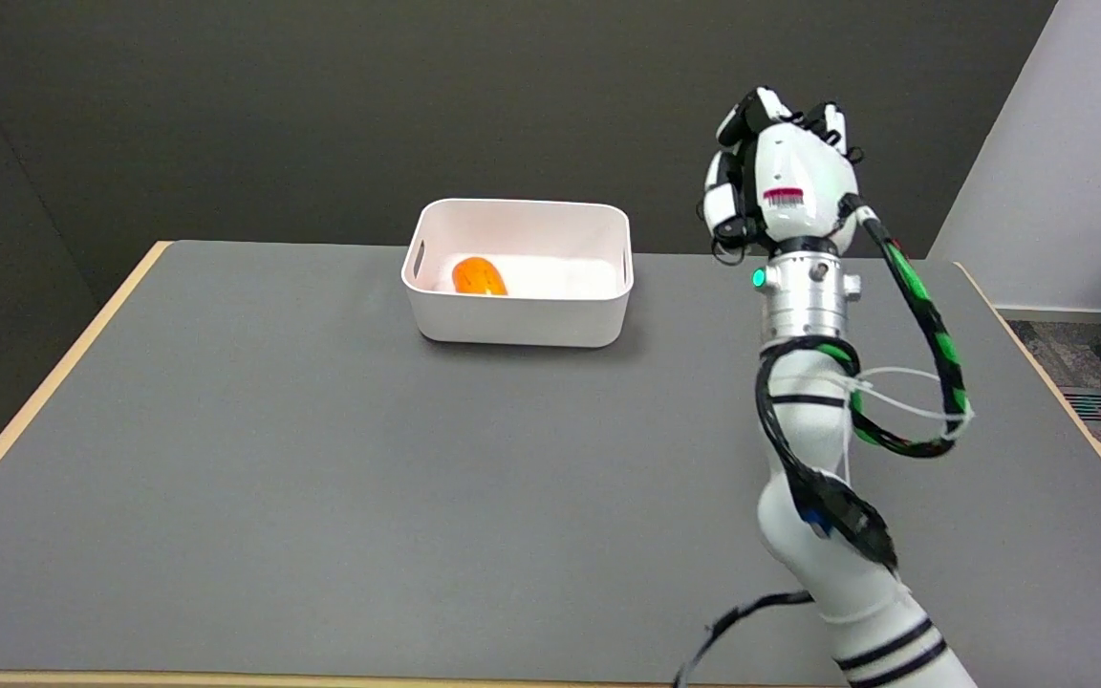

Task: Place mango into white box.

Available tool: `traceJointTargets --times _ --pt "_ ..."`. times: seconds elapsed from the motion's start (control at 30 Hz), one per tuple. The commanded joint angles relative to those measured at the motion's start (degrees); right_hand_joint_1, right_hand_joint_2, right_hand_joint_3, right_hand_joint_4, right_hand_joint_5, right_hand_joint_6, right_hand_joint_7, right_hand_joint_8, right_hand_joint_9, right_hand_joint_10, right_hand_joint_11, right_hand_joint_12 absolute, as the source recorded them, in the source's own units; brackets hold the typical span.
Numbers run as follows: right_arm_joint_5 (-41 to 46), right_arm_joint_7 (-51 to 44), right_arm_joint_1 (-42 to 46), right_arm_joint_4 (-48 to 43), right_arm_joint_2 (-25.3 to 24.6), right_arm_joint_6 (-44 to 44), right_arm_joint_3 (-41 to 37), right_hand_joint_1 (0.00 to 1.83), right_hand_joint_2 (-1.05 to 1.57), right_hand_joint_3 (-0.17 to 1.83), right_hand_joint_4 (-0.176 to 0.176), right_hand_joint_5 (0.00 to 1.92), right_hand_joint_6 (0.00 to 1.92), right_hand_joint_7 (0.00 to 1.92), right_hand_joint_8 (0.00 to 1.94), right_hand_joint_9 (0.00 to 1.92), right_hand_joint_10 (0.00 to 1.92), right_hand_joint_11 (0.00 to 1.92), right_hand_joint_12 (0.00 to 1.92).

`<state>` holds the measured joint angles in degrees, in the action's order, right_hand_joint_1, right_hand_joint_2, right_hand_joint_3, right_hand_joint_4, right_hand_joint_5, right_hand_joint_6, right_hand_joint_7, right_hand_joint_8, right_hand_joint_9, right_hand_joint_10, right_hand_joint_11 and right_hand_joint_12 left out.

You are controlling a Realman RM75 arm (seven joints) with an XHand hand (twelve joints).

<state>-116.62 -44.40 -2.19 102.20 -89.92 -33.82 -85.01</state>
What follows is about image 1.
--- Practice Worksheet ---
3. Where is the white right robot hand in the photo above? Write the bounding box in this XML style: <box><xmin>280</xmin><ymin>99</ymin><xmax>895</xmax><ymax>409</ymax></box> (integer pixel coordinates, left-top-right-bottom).
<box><xmin>701</xmin><ymin>87</ymin><xmax>865</xmax><ymax>260</ymax></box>

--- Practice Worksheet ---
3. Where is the orange mango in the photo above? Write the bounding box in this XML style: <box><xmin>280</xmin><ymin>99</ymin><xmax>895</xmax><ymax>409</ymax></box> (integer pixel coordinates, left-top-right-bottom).
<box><xmin>452</xmin><ymin>255</ymin><xmax>509</xmax><ymax>297</ymax></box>

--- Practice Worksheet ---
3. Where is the white plastic box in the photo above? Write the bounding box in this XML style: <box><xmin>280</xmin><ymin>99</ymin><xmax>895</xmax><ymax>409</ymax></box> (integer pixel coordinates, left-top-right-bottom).
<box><xmin>401</xmin><ymin>198</ymin><xmax>635</xmax><ymax>348</ymax></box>

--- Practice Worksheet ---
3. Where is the floor vent grille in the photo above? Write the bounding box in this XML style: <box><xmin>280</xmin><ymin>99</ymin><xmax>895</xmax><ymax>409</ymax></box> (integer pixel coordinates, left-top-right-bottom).
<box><xmin>1059</xmin><ymin>386</ymin><xmax>1101</xmax><ymax>425</ymax></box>

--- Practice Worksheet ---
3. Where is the black and green cable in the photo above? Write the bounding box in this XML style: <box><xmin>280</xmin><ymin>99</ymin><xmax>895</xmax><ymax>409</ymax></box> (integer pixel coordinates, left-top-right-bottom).
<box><xmin>818</xmin><ymin>196</ymin><xmax>975</xmax><ymax>459</ymax></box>

